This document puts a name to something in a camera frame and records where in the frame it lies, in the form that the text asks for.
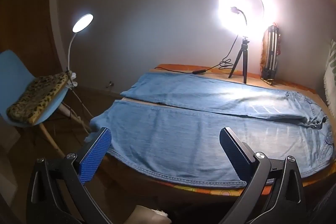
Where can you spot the metal door stopper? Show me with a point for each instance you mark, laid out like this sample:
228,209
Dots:
110,84

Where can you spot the white gooseneck desk lamp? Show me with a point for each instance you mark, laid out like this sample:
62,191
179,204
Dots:
82,21

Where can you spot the beige fuzzy cloth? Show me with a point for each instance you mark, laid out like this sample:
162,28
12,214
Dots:
147,214

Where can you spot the leopard print cushion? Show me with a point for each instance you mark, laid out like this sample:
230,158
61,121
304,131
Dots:
39,95

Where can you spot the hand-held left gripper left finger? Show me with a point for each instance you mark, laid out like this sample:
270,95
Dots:
95,155

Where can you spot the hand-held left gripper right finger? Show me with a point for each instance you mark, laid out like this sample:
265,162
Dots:
236,158

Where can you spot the blue denim pants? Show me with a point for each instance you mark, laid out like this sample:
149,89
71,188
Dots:
183,140

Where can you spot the white green patterned pillow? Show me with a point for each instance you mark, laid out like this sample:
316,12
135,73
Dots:
331,77

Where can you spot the light blue chair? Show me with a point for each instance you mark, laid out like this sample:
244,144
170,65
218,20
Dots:
13,69

